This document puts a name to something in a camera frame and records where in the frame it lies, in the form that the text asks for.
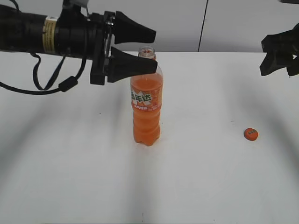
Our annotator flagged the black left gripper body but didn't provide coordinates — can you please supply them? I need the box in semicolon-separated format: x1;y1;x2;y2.
56;5;115;85

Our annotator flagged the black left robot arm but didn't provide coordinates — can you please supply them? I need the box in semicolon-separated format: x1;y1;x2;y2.
0;0;157;85

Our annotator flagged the orange soda bottle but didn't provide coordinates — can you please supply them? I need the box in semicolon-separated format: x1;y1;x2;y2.
129;45;164;147

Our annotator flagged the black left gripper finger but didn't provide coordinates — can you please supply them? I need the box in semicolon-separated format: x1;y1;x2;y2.
114;11;157;44
107;47;157;83

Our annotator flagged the orange bottle cap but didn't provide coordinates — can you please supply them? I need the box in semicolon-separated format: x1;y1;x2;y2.
243;128;259;141

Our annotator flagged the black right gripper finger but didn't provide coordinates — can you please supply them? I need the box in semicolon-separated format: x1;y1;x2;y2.
287;54;299;77
260;51;292;76

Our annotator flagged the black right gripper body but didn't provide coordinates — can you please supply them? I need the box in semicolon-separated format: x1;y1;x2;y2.
261;24;299;56

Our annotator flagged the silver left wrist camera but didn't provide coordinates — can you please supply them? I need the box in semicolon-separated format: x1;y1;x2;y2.
63;0;89;8

